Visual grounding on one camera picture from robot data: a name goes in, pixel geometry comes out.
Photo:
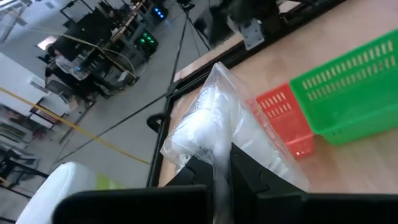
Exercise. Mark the orange plastic basket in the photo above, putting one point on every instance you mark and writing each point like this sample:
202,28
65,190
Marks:
289,124

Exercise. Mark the white wipes canister green label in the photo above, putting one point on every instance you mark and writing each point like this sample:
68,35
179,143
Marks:
62,186

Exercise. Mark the computer with blue lights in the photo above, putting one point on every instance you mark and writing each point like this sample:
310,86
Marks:
160,12

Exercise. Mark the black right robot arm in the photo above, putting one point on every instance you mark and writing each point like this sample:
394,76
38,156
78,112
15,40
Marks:
248,9

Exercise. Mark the green plastic basket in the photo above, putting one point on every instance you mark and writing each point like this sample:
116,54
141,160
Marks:
348,118

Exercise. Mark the black tripod stand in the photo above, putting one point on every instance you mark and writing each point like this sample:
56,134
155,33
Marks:
178,56

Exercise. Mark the computer with green lights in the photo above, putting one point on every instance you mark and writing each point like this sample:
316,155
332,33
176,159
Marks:
146,42

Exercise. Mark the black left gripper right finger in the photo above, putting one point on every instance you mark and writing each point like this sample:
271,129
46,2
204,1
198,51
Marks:
280,208

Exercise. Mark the clear bag of cotton balls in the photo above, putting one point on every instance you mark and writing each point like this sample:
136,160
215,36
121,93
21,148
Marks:
217,118

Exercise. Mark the black workstation desk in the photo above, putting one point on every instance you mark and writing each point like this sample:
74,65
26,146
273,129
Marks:
90,31

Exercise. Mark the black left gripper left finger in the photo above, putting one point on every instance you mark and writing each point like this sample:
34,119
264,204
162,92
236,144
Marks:
140,205

